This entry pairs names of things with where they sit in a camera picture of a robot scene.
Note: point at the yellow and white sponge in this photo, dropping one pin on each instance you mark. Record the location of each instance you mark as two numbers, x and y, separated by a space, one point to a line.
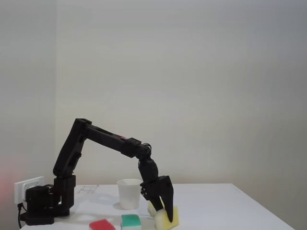
161 221

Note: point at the yellow flat sponge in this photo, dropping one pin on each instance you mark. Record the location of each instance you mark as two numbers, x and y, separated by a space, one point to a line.
151 209

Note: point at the white paper cup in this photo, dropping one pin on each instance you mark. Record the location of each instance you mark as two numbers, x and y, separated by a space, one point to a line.
129 195

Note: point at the green sponge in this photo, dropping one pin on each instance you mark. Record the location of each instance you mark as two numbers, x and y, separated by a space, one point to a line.
130 221

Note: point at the red sponge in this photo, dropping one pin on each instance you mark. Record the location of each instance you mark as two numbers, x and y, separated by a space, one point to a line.
102 224

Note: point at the white power socket box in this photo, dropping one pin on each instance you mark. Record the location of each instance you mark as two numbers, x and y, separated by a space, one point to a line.
21 189

